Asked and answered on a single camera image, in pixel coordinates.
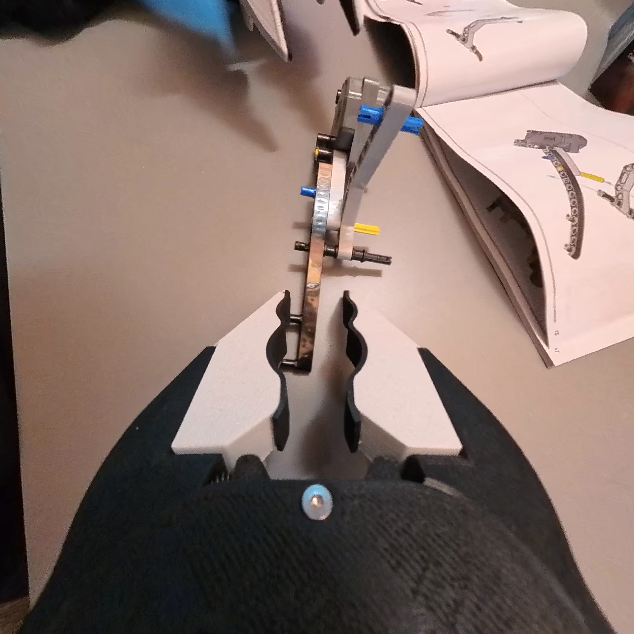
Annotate grey black toy brick assembly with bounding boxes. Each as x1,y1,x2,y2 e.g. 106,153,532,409
292,75,425,373

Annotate person's left forearm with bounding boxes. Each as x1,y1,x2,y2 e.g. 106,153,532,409
0,0,149,43

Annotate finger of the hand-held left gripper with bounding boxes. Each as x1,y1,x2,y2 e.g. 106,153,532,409
339,0,363,36
240,0,293,62

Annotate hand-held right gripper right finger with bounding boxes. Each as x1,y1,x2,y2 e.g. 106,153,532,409
342,290,465,464

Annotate red black toy box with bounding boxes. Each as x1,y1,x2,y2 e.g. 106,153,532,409
589,0,634,116

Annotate white instruction booklet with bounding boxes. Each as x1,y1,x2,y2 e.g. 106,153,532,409
363,0,634,370

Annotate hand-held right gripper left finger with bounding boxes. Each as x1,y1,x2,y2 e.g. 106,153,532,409
171,290,293,466

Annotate grey desk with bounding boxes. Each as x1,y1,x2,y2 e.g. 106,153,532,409
0,0,634,625

